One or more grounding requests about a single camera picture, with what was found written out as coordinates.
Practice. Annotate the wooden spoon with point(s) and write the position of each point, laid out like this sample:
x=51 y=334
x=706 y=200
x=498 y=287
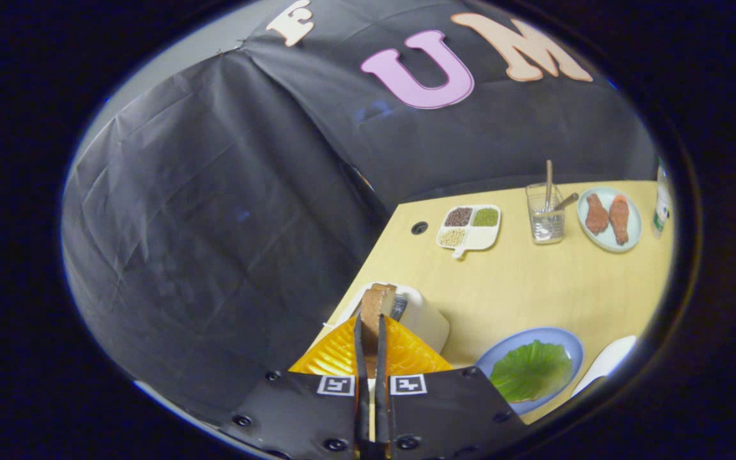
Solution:
x=567 y=200

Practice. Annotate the white divided condiment tray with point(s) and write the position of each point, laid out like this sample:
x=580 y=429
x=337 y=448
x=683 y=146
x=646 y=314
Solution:
x=480 y=238

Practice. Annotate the black backdrop cloth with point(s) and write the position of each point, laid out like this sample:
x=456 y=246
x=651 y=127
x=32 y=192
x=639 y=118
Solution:
x=183 y=223

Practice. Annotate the toast bread slice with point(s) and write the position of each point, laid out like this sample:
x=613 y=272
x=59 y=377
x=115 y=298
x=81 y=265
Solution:
x=374 y=303

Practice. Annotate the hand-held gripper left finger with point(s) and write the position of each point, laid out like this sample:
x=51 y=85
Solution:
x=360 y=383

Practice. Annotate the brown meat patty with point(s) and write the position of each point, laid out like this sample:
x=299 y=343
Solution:
x=597 y=214
x=620 y=220

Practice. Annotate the white toaster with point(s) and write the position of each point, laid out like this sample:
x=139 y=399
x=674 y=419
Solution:
x=429 y=326

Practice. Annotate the wooden stick utensil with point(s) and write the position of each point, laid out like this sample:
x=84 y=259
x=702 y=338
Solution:
x=549 y=179

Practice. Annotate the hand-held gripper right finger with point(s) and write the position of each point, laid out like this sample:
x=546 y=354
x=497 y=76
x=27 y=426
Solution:
x=382 y=383

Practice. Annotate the blue round plate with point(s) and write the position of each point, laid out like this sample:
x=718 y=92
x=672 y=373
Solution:
x=553 y=335

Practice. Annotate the green lettuce leaf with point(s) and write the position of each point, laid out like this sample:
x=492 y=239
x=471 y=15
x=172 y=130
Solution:
x=528 y=374

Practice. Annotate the white rectangular plate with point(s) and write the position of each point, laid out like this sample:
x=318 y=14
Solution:
x=611 y=358

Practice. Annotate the clear plastic water bottle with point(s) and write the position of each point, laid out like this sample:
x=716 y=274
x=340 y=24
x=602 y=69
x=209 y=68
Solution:
x=662 y=211

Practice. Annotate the pale green plate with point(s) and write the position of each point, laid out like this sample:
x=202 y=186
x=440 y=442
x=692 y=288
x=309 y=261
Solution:
x=604 y=242

